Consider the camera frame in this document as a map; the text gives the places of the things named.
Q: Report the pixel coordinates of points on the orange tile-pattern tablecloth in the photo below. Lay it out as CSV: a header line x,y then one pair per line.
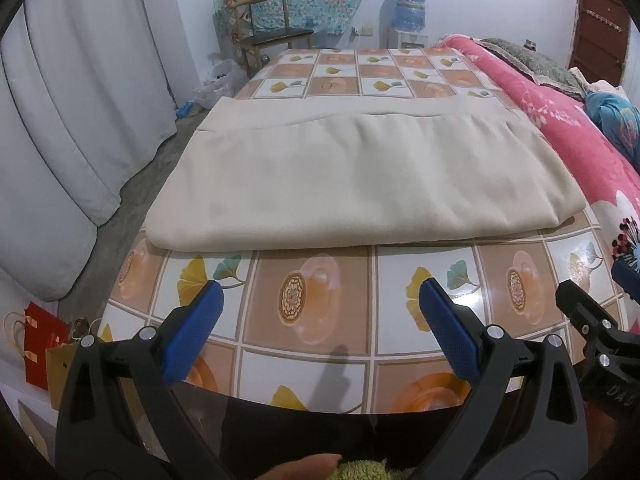
x,y
320,310

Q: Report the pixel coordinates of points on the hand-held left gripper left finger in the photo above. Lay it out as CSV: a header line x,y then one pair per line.
x,y
200,325

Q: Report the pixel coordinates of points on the brown paper bag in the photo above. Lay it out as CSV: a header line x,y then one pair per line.
x,y
62,365

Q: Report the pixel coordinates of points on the pink floral blanket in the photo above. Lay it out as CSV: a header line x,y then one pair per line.
x,y
565,125

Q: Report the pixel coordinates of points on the person's left hand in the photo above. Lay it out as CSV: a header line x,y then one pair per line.
x,y
305,467

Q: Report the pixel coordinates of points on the grey fuzzy blanket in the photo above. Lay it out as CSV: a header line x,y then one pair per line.
x,y
540,65

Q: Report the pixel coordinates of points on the white water dispenser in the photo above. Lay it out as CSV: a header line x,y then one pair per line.
x,y
407,40

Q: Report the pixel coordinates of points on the wooden chair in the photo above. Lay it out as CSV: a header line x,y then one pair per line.
x,y
275,37

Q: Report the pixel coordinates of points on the cream zip jacket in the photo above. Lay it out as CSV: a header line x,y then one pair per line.
x,y
350,180

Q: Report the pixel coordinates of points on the small blue floor object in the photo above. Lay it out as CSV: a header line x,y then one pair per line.
x,y
185,110

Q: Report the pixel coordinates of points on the green fuzzy clothing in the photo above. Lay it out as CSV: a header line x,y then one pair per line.
x,y
365,471

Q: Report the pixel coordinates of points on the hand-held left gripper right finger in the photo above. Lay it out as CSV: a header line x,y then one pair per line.
x,y
450,330

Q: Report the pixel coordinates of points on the red gift bag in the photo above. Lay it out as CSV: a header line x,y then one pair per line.
x,y
42,345

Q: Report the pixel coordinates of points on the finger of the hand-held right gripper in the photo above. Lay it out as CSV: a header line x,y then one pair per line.
x,y
600,340
629,277

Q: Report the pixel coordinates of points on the wall power outlet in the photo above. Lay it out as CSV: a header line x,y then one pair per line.
x,y
363,31

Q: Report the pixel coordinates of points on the blue water bottle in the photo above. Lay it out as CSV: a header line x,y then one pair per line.
x,y
410,10

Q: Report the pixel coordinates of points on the white plastic bags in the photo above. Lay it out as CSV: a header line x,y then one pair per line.
x,y
220,85

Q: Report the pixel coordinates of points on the blue printed cloth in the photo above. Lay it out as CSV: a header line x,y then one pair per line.
x,y
615,120

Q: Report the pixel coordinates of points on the brown wooden door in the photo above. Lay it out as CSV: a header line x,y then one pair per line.
x,y
600,25

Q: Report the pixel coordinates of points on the white curtain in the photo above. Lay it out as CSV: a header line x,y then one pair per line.
x,y
75,110

